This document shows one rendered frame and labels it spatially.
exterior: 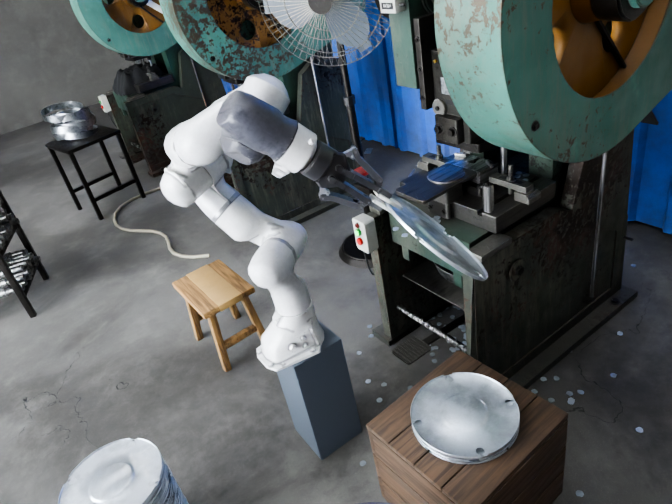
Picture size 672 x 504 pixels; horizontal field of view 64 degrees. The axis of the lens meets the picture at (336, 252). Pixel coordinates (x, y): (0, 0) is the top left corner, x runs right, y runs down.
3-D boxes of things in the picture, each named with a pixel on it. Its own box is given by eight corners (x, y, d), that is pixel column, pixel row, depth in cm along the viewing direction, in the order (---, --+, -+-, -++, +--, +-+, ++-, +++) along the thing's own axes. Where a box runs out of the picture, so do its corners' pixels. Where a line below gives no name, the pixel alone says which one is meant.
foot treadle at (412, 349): (410, 374, 199) (408, 363, 196) (392, 360, 206) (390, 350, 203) (514, 298, 223) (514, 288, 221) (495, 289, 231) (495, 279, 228)
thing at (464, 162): (479, 184, 180) (479, 172, 177) (447, 173, 191) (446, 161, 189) (498, 174, 184) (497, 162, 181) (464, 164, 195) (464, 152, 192)
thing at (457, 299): (486, 323, 186) (486, 322, 186) (402, 276, 218) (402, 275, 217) (561, 268, 204) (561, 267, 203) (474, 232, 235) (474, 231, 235)
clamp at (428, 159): (449, 178, 194) (447, 152, 189) (417, 167, 207) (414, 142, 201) (461, 172, 197) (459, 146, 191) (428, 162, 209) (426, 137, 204)
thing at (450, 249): (474, 289, 103) (476, 286, 103) (364, 194, 110) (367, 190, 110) (493, 273, 129) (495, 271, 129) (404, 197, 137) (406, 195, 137)
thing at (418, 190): (426, 237, 174) (423, 200, 167) (398, 223, 185) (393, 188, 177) (479, 206, 185) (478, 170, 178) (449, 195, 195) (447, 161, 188)
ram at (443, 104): (461, 149, 168) (455, 52, 153) (427, 140, 180) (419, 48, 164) (498, 130, 176) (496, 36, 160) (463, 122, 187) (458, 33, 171)
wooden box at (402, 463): (477, 588, 145) (471, 514, 126) (381, 496, 172) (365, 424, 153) (563, 491, 163) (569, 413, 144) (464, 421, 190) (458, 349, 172)
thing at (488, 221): (496, 234, 169) (495, 218, 166) (400, 195, 203) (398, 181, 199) (555, 197, 182) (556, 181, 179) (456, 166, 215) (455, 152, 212)
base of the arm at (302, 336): (276, 379, 160) (265, 344, 153) (248, 348, 174) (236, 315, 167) (337, 342, 170) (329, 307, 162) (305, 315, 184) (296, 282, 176)
